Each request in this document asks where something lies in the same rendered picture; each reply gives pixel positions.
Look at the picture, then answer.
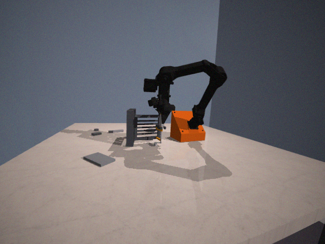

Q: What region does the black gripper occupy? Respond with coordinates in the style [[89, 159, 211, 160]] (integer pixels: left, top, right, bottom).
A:
[[153, 93, 175, 124]]

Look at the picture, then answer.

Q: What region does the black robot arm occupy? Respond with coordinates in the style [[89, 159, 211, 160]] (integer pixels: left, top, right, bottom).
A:
[[143, 59, 227, 130]]

